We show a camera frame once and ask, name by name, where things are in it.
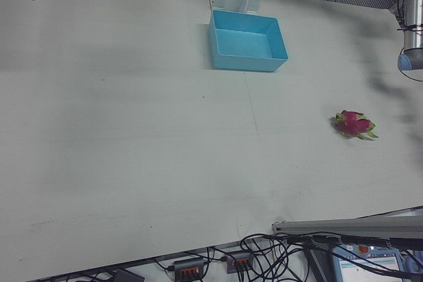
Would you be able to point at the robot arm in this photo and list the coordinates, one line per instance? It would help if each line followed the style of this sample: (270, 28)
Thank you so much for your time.
(413, 41)

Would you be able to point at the aluminium frame profile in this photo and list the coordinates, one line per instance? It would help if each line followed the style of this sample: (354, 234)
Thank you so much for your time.
(347, 224)

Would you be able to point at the pink dragon fruit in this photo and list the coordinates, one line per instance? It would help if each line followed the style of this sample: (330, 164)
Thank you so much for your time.
(353, 124)

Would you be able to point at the grey USB hub orange ports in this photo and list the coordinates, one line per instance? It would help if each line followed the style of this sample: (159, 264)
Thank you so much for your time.
(239, 260)
(188, 267)

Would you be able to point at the black power adapter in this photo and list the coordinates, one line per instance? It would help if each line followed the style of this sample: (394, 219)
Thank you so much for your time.
(127, 276)

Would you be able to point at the light blue plastic bin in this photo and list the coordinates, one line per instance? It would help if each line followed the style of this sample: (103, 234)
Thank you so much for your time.
(246, 60)

